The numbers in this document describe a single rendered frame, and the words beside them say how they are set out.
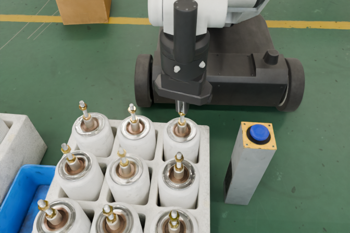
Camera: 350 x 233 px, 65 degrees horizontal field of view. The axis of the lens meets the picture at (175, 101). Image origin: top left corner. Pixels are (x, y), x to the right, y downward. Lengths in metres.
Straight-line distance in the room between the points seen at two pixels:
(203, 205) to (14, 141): 0.55
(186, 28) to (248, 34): 0.80
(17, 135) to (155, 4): 0.61
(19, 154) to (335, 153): 1.01
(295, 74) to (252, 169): 0.43
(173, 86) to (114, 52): 0.84
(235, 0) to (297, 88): 0.42
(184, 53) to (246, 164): 0.34
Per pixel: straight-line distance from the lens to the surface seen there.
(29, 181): 0.94
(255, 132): 0.62
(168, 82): 0.54
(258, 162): 0.67
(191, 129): 0.69
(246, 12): 0.84
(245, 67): 0.98
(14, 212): 0.91
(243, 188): 0.79
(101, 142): 0.73
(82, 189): 0.68
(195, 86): 0.53
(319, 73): 1.37
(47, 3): 1.87
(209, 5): 0.43
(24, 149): 0.94
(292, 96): 1.01
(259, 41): 1.15
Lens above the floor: 0.82
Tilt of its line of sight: 48 degrees down
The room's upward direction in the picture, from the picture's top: straight up
